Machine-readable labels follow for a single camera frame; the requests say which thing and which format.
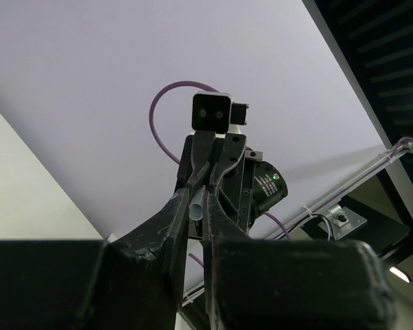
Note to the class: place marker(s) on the grey ceiling camera mount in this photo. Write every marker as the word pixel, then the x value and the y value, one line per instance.
pixel 339 221

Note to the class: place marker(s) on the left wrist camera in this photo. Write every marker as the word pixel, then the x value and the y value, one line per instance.
pixel 216 111

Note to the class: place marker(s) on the clear pen cap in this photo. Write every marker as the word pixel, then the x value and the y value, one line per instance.
pixel 196 207

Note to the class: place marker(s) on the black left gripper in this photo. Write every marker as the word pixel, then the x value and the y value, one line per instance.
pixel 246 185

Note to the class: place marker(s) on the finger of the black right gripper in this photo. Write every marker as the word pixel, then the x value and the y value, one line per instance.
pixel 264 284
pixel 134 282

